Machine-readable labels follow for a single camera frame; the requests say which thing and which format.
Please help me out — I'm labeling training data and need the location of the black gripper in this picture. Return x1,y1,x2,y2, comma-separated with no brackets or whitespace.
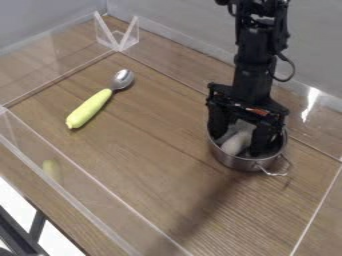
206,63,290,157

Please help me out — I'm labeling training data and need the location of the plush mushroom toy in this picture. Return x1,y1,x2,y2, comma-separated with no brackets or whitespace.
213,107,271,156

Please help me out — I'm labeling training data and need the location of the silver pot with handles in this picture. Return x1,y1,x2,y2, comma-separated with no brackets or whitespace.
207,130,293,176

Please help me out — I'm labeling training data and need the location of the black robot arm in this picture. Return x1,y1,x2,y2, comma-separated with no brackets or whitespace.
206,0,290,157

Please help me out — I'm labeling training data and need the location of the dark metal table leg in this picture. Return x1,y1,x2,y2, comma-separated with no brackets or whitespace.
0,206,50,256

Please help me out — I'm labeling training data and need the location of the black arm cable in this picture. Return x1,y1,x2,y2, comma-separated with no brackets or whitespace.
269,51,297,83

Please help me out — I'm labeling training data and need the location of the spoon with yellow-green handle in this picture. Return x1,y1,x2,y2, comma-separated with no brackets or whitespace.
66,69,135,129

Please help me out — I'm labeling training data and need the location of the clear acrylic enclosure wall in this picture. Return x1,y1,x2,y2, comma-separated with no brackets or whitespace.
0,13,342,256

